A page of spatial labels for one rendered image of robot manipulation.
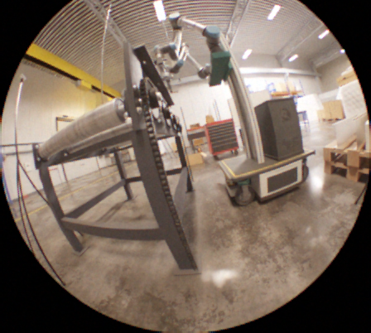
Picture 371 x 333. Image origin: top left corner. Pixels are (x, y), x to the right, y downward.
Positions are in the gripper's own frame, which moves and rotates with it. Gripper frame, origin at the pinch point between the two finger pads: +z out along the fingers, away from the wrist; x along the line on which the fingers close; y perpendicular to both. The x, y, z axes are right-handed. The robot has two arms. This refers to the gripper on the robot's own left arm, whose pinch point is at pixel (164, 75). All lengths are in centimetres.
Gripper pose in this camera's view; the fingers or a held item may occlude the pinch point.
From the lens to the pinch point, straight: 102.1
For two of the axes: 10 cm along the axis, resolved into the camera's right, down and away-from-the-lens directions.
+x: 0.5, -0.7, 10.0
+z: 2.4, 9.7, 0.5
